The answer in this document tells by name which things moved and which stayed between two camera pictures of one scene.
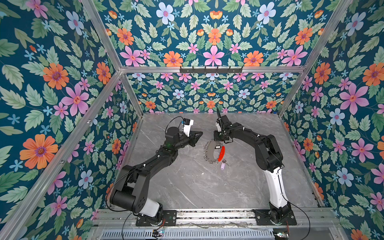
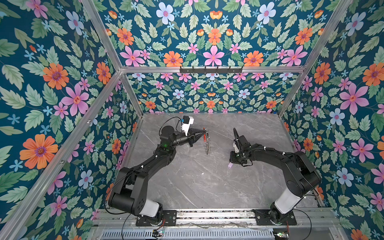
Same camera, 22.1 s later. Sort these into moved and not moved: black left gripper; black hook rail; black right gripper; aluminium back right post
Moved: black right gripper
Not moved: black hook rail; black left gripper; aluminium back right post
